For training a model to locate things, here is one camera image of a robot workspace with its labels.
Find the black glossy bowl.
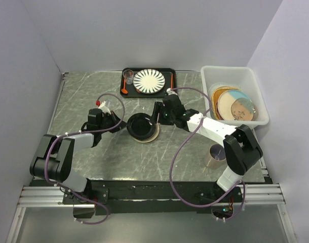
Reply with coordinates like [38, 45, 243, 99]
[127, 113, 156, 141]

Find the white plastic bin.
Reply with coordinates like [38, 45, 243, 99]
[201, 66, 269, 129]

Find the orange woven pattern plate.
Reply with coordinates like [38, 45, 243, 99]
[211, 86, 240, 119]

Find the blue grey plate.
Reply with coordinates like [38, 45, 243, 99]
[217, 90, 249, 120]

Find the dark metallic bowl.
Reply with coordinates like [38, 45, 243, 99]
[230, 98, 258, 121]

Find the black serving tray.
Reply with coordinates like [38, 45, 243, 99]
[120, 67, 177, 99]

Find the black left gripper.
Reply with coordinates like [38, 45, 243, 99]
[98, 110, 128, 133]

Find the pink beige mug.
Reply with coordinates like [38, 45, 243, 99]
[204, 144, 226, 169]

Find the clear drinking glass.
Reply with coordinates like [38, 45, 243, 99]
[122, 69, 134, 85]

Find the striped white blue plate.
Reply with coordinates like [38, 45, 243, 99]
[133, 69, 166, 94]

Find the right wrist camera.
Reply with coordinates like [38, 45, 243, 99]
[166, 88, 174, 95]

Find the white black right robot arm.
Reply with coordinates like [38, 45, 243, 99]
[151, 94, 263, 201]

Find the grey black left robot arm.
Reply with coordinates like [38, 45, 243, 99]
[29, 108, 126, 204]

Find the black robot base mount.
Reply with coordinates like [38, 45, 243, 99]
[62, 178, 244, 216]

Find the beige rimmed bottom bowl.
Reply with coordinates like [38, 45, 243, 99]
[133, 124, 160, 143]

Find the orange spoon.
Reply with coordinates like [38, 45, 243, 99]
[121, 79, 128, 95]

